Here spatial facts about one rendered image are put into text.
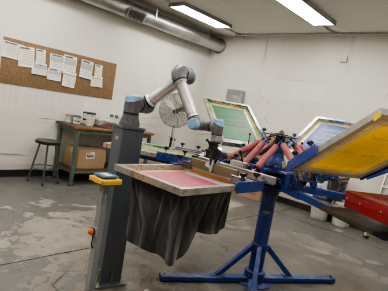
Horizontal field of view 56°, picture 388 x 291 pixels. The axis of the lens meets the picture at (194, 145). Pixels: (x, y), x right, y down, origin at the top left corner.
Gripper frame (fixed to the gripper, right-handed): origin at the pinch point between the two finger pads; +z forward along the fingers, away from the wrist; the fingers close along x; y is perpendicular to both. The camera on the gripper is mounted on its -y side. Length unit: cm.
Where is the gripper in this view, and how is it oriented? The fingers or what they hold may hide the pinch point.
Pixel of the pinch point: (213, 171)
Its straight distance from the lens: 251.6
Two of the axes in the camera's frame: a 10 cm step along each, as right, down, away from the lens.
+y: -7.3, -1.8, 6.6
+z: -1.6, 9.8, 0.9
